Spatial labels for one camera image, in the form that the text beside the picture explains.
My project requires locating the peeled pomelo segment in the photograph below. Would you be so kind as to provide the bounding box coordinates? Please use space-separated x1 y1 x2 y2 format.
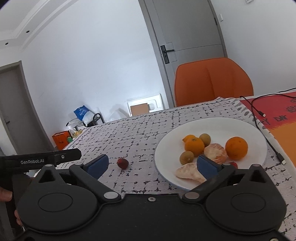
175 163 207 183
204 143 228 164

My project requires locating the dark red strawberry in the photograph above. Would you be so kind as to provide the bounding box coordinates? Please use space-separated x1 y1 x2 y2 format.
229 162 238 169

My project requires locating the green brown kiwi fruit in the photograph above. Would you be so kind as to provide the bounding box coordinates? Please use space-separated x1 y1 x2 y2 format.
179 151 195 165

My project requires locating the small orange tangerine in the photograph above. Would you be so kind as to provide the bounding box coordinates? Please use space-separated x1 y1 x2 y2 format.
185 138 205 157

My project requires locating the person's left hand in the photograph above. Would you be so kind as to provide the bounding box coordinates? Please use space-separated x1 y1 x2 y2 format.
0 174 33 229

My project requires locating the green fruit on plate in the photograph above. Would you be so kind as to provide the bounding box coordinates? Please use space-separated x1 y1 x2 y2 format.
199 133 211 147

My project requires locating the large orange on plate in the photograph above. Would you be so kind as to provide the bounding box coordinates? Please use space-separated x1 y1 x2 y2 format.
225 137 248 161

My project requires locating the grey side door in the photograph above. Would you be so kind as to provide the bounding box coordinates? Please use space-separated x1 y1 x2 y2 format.
1 61 54 155

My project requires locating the red lychee fruit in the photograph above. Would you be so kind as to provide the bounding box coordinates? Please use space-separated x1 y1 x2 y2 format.
116 158 129 170

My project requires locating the small tangerine on plate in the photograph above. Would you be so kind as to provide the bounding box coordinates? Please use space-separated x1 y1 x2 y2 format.
182 135 195 143

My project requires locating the orange box on floor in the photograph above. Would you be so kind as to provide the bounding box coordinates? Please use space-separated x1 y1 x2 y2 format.
52 131 71 151

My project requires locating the white round plate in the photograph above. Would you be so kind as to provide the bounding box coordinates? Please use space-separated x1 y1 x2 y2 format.
154 118 267 190

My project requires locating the blue white plastic bag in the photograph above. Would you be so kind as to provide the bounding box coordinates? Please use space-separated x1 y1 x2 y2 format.
74 105 94 125

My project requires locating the red orange printed mat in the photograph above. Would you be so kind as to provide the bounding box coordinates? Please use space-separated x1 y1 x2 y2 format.
240 89 295 165

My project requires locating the orange chair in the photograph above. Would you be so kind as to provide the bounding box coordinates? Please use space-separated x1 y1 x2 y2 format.
174 58 254 106

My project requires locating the black wire rack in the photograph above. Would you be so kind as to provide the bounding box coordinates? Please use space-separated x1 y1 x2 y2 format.
66 113 105 130

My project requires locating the black usb cable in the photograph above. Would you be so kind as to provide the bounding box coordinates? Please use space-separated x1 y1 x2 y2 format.
239 87 296 165

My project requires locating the grey door with handle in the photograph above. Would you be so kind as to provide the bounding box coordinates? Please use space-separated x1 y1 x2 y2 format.
139 0 227 108

